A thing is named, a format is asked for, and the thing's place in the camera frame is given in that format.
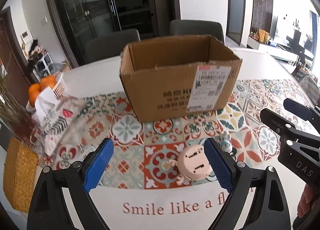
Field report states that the brown wooden door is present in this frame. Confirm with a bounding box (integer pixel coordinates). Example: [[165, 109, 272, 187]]
[[0, 7, 38, 90]]

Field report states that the white plastic basket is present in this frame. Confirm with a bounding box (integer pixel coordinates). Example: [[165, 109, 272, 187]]
[[26, 72, 67, 110]]

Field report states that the tile patterned tablecloth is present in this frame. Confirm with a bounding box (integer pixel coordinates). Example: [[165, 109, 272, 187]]
[[37, 47, 320, 230]]

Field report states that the small cardboard carton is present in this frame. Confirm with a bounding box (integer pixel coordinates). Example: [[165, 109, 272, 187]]
[[61, 60, 73, 73]]

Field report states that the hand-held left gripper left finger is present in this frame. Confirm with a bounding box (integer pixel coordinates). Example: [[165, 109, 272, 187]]
[[26, 138, 114, 230]]

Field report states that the television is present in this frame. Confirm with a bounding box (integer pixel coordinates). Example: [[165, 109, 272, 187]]
[[272, 15, 313, 52]]

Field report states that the person's right hand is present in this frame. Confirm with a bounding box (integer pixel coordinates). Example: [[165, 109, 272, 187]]
[[298, 186, 315, 219]]

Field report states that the yellow paper bag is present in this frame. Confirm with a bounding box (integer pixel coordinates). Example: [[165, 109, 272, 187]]
[[257, 29, 270, 43]]

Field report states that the black glass door cabinet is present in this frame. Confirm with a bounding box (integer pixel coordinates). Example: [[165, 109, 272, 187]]
[[42, 0, 182, 68]]

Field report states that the yellow woven basket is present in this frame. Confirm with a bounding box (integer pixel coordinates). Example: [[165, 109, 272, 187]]
[[3, 137, 40, 212]]

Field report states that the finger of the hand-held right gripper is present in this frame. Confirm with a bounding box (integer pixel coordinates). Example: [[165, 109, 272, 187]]
[[260, 108, 299, 143], [284, 98, 320, 135]]

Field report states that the small white blue figurine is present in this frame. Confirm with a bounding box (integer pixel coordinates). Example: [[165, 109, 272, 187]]
[[218, 130, 238, 162]]

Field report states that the cluttered white storage rack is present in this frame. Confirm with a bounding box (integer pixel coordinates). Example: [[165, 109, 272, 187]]
[[26, 38, 54, 76]]

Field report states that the white television console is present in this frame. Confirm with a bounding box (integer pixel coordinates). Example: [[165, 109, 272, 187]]
[[246, 35, 314, 66]]

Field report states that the pink round toy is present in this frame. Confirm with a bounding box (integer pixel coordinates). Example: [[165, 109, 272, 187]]
[[164, 145, 213, 185]]

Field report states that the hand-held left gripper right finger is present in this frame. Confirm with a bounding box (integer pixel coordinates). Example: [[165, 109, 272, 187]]
[[204, 138, 292, 230]]

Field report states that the brown cardboard box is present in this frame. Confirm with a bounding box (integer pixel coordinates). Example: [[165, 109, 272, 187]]
[[119, 35, 243, 123]]

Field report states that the dark interior door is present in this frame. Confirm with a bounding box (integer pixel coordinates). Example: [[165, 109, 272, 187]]
[[226, 0, 247, 46]]

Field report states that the fabric covered tissue box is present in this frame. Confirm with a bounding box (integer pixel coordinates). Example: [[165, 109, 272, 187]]
[[31, 87, 87, 156]]

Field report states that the dark grey dining chair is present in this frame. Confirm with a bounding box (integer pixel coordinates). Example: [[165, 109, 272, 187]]
[[169, 20, 225, 45], [85, 29, 141, 64]]

